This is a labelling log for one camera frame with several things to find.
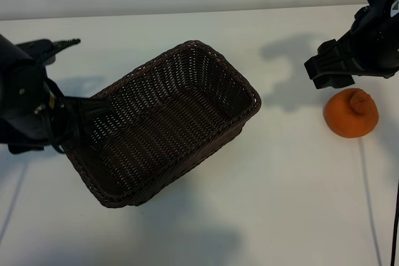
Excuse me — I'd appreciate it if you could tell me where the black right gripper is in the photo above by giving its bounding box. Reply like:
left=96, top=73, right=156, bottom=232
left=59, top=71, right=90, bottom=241
left=304, top=0, right=399, bottom=90

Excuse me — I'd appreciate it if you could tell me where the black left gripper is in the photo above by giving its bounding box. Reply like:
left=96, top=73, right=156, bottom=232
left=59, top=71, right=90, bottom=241
left=0, top=60, right=110, bottom=154

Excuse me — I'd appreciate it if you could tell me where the orange with knobbed top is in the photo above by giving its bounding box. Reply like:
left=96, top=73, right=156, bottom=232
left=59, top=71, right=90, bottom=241
left=325, top=88, right=380, bottom=138

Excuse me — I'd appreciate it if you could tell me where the brown wicker basket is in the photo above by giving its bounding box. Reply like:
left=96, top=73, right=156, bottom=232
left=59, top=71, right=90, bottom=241
left=59, top=40, right=262, bottom=209

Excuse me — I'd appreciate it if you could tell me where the black left camera mount bracket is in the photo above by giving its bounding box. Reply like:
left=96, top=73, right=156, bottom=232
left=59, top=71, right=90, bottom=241
left=14, top=38, right=57, bottom=64

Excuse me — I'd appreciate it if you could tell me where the thin black smooth cable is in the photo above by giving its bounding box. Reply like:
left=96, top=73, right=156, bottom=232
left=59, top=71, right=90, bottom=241
left=391, top=180, right=399, bottom=266

